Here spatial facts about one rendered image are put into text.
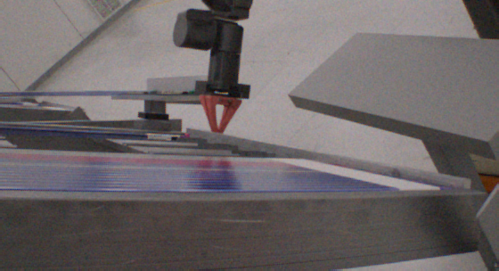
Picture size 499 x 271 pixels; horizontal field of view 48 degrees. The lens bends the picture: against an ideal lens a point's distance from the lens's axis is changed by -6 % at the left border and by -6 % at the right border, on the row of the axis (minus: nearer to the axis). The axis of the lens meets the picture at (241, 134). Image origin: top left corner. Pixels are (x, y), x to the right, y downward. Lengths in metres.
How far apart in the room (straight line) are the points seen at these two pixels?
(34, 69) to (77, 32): 0.83
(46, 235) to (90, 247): 0.03
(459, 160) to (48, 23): 7.77
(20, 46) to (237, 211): 8.19
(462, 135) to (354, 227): 0.46
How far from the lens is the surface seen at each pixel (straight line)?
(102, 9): 8.87
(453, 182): 0.62
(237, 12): 1.06
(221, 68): 1.05
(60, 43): 8.67
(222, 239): 0.41
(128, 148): 0.88
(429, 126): 0.97
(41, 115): 1.84
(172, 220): 0.39
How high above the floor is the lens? 1.12
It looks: 23 degrees down
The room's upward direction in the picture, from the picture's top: 36 degrees counter-clockwise
